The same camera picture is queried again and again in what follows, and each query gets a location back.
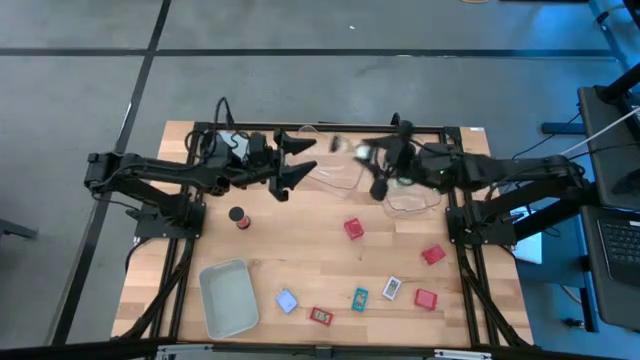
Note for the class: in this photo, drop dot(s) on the white card packet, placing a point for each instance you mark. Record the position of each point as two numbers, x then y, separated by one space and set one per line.
392 288

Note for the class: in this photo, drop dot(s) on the red box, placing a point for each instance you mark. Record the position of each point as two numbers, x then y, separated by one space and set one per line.
433 254
425 299
353 228

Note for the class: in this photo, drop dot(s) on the grey plastic tray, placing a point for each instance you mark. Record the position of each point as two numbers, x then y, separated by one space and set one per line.
228 298

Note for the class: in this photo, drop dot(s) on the blue white packet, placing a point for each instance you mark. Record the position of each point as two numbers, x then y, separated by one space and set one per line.
286 301

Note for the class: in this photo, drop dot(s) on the black aluminium table frame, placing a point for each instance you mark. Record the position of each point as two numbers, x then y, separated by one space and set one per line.
260 125

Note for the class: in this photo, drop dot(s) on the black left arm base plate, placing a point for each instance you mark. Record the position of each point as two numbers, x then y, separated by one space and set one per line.
150 229

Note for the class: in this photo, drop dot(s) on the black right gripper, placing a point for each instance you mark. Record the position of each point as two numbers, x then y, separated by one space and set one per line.
430 165

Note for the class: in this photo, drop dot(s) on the red card packet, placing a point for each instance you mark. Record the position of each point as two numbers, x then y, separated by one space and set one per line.
321 316

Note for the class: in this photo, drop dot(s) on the black furniture foot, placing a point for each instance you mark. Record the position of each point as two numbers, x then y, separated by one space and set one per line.
15 229

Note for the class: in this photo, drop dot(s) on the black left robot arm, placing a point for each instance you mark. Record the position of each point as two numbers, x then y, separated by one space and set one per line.
150 167

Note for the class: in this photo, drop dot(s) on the white cylindrical container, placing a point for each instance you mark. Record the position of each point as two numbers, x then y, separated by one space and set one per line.
235 142

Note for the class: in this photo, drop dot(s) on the black computer mouse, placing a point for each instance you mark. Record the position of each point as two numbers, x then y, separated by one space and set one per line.
629 182

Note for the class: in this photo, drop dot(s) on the black side desk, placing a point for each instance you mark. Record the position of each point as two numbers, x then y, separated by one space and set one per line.
597 125

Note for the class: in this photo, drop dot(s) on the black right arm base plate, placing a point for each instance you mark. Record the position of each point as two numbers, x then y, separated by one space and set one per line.
480 232

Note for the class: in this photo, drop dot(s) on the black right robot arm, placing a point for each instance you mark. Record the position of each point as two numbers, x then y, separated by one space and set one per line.
525 167

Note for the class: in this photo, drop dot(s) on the teal card packet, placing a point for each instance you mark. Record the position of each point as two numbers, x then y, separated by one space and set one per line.
359 299

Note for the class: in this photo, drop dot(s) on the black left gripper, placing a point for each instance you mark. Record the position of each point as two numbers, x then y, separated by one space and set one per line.
262 160

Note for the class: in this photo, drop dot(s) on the large clear plastic bin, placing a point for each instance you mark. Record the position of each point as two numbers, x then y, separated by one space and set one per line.
340 175

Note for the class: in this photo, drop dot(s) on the small clear plastic bin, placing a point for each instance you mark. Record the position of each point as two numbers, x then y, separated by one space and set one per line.
410 205

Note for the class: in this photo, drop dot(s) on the black laptop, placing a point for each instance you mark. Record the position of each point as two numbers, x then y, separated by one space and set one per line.
622 247

